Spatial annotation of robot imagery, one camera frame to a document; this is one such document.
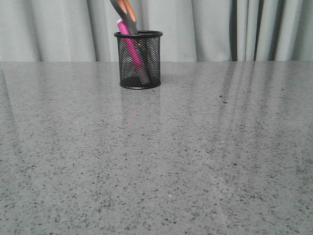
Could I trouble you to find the black mesh pen holder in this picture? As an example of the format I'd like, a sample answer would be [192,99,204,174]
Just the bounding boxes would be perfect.
[114,30,163,90]

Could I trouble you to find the pink highlighter pen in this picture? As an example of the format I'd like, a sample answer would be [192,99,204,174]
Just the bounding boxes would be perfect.
[117,19,143,73]

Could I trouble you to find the grey orange handled scissors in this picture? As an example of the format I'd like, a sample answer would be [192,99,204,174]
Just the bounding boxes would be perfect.
[110,0,149,86]

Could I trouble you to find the grey curtain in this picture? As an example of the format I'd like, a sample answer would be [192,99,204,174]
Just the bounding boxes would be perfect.
[0,0,313,62]

